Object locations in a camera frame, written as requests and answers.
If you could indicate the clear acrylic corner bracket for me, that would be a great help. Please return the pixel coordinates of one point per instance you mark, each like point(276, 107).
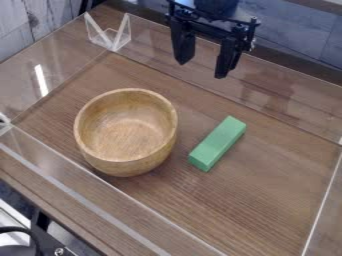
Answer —
point(109, 38)

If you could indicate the clear acrylic tray wall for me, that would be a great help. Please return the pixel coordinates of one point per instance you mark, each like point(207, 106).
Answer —
point(113, 222)

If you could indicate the wooden bowl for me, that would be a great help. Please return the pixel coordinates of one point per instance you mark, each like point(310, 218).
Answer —
point(125, 130)

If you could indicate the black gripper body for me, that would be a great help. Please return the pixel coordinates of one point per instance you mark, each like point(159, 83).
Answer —
point(213, 18)

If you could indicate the black table leg bracket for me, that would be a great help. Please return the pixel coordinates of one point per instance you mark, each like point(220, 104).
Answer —
point(56, 241)

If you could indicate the green rectangular block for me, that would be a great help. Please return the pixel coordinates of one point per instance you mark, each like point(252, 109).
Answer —
point(216, 143)

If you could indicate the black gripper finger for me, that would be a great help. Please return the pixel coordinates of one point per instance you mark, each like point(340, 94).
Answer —
point(228, 56)
point(183, 40)

